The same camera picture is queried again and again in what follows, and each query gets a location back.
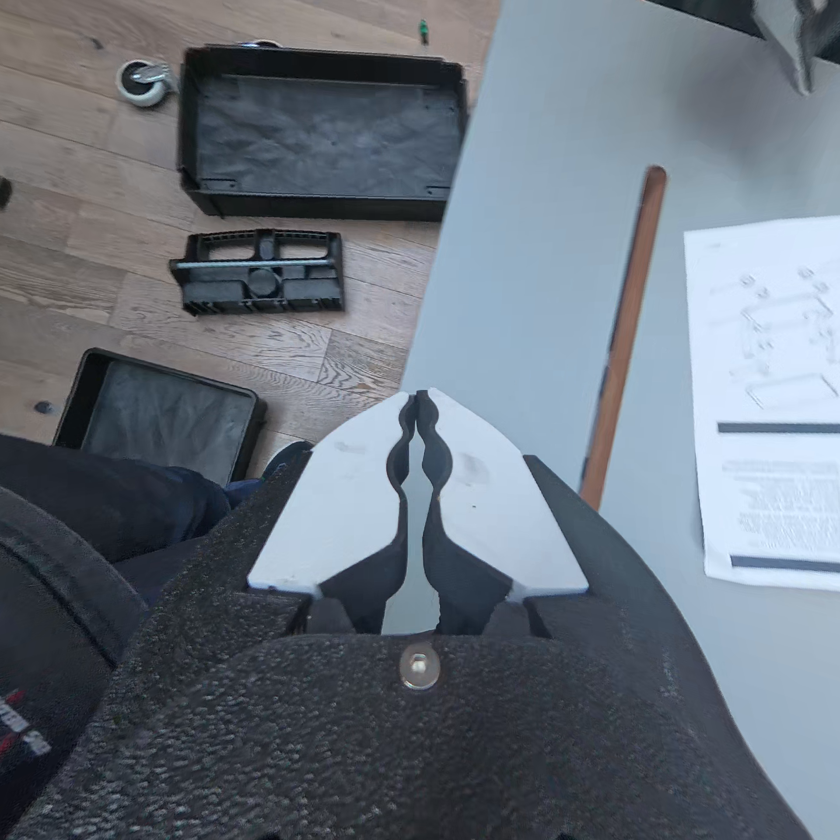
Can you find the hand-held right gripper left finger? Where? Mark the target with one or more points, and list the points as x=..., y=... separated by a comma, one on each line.
x=328, y=512

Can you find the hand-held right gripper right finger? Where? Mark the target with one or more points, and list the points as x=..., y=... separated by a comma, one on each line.
x=505, y=518

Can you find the grey desk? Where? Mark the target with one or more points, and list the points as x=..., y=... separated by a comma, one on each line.
x=558, y=197

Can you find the person's shoe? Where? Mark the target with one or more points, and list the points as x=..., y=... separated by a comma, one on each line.
x=289, y=456

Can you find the small black plastic tray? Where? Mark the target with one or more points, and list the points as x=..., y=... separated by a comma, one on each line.
x=164, y=413

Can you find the person's leg in jeans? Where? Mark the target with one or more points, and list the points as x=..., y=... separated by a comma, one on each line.
x=118, y=499

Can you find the paper instruction sheet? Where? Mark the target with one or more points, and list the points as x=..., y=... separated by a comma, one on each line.
x=774, y=472

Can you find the person's black shirt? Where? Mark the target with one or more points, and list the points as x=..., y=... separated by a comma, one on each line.
x=52, y=623

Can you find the large black plastic tray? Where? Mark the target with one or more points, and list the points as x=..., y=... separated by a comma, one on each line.
x=328, y=131

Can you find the grey caster wheel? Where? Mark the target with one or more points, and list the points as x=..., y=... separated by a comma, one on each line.
x=134, y=82

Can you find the grey metal part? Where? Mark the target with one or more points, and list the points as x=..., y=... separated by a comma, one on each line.
x=791, y=52

